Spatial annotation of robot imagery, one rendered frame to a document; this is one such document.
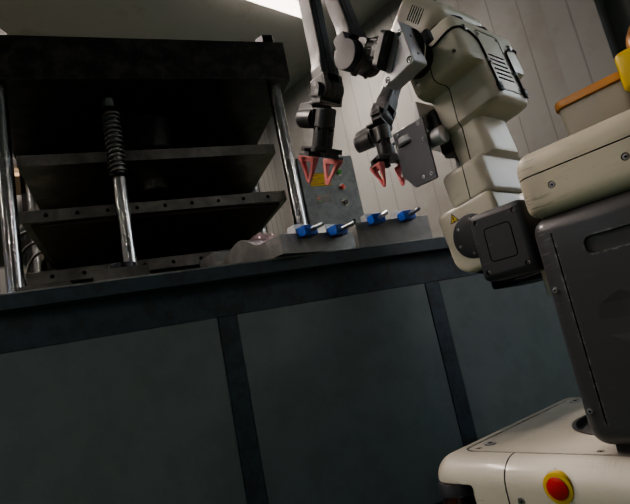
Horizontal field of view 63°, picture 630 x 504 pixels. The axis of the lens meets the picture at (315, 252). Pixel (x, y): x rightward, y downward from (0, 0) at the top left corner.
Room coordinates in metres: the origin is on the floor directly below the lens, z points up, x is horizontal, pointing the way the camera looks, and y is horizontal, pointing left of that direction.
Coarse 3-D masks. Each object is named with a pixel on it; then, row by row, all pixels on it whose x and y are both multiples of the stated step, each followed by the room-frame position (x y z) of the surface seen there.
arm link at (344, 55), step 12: (324, 0) 1.23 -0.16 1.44; (336, 0) 1.20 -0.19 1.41; (348, 0) 1.21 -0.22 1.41; (336, 12) 1.20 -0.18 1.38; (348, 12) 1.19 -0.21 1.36; (336, 24) 1.21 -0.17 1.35; (348, 24) 1.18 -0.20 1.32; (336, 36) 1.18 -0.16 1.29; (348, 36) 1.17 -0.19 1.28; (360, 36) 1.19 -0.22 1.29; (336, 48) 1.18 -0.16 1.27; (348, 48) 1.16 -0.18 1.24; (336, 60) 1.19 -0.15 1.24; (348, 60) 1.16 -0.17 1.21; (372, 72) 1.21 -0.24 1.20
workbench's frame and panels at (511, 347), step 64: (320, 256) 1.40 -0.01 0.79; (384, 256) 1.47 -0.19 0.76; (448, 256) 1.61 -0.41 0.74; (0, 320) 1.16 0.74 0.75; (64, 320) 1.21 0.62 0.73; (128, 320) 1.26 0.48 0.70; (192, 320) 1.31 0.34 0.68; (256, 320) 1.38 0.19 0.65; (320, 320) 1.44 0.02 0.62; (384, 320) 1.51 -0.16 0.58; (448, 320) 1.59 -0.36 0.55; (512, 320) 1.67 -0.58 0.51; (0, 384) 1.16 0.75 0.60; (64, 384) 1.20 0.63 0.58; (128, 384) 1.25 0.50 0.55; (192, 384) 1.31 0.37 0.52; (256, 384) 1.36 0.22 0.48; (320, 384) 1.43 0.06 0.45; (384, 384) 1.50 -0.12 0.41; (448, 384) 1.57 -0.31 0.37; (512, 384) 1.65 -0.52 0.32; (576, 384) 1.74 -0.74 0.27; (0, 448) 1.15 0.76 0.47; (64, 448) 1.20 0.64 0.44; (128, 448) 1.25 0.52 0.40; (192, 448) 1.30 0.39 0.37; (256, 448) 1.35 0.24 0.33; (320, 448) 1.41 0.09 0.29; (384, 448) 1.48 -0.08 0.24; (448, 448) 1.55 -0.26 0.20
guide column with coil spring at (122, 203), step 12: (108, 120) 2.00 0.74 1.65; (108, 144) 2.01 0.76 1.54; (120, 156) 2.01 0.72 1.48; (120, 180) 2.00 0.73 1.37; (120, 192) 2.00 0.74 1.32; (120, 204) 2.00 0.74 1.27; (120, 216) 2.00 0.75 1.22; (120, 228) 2.00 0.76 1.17; (132, 228) 2.03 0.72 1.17; (120, 240) 2.01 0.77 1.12; (132, 240) 2.01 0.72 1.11; (132, 252) 2.01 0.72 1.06
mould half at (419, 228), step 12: (420, 216) 1.61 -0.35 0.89; (348, 228) 1.57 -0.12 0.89; (360, 228) 1.53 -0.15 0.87; (372, 228) 1.54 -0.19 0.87; (384, 228) 1.56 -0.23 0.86; (396, 228) 1.57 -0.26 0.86; (408, 228) 1.59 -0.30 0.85; (420, 228) 1.60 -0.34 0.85; (360, 240) 1.52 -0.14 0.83; (372, 240) 1.54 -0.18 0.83; (384, 240) 1.55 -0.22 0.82; (396, 240) 1.57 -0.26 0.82; (408, 240) 1.58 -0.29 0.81
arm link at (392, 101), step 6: (384, 90) 1.61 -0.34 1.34; (390, 90) 1.60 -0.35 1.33; (396, 90) 1.61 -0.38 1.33; (378, 96) 1.62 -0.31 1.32; (384, 96) 1.60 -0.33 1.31; (390, 96) 1.59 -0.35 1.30; (396, 96) 1.61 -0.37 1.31; (378, 102) 1.60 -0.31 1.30; (384, 102) 1.59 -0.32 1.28; (390, 102) 1.60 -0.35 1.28; (396, 102) 1.62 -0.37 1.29; (384, 108) 1.58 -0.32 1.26; (390, 108) 1.62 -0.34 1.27; (396, 108) 1.63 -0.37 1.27; (384, 114) 1.59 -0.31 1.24; (390, 114) 1.62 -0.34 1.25; (390, 120) 1.62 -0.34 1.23
